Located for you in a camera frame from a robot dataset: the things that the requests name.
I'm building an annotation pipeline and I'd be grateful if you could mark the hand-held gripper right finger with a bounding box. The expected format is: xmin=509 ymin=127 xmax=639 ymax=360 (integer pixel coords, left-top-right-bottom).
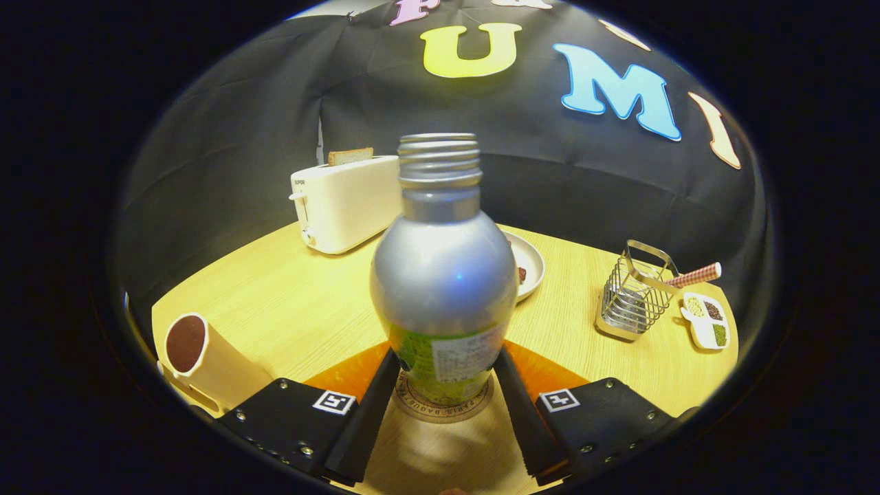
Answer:
xmin=494 ymin=340 xmax=678 ymax=485

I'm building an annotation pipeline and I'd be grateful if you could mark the toast slice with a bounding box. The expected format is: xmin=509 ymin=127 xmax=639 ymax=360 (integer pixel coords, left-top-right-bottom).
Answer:
xmin=327 ymin=147 xmax=375 ymax=166

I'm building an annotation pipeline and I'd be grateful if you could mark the white round plate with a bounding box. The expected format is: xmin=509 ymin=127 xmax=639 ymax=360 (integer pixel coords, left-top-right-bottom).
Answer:
xmin=502 ymin=230 xmax=546 ymax=303

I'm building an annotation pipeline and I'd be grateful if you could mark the metal wire basket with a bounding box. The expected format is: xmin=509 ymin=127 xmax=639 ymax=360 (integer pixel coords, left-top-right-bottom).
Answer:
xmin=595 ymin=239 xmax=680 ymax=342

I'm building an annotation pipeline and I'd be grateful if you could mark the beige wooden cup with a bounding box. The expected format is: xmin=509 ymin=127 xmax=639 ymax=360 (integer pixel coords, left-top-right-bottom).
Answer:
xmin=158 ymin=313 xmax=274 ymax=413

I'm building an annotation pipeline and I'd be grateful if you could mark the white divided condiment dish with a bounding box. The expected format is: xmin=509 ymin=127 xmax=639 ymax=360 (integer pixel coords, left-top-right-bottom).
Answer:
xmin=681 ymin=291 xmax=731 ymax=351

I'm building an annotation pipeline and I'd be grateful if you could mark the wooden table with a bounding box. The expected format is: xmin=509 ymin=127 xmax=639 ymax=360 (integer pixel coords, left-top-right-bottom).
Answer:
xmin=151 ymin=220 xmax=740 ymax=495

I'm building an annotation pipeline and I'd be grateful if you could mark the red checkered stick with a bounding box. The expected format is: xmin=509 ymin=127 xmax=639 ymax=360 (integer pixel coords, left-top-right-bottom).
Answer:
xmin=663 ymin=262 xmax=723 ymax=289

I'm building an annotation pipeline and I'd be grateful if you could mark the silver bottle with green label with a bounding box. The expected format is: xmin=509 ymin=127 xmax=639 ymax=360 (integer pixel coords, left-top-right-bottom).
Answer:
xmin=369 ymin=133 xmax=519 ymax=406

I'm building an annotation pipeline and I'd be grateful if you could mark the round brown coaster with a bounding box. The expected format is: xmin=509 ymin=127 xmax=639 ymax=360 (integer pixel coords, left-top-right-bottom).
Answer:
xmin=392 ymin=371 xmax=496 ymax=424

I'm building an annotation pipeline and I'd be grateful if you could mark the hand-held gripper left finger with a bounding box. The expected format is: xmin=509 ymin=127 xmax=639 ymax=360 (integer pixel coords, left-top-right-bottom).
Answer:
xmin=219 ymin=342 xmax=401 ymax=487

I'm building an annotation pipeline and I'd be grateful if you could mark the white toaster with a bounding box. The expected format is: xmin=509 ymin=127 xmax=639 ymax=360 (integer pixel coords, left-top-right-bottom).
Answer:
xmin=289 ymin=155 xmax=403 ymax=256

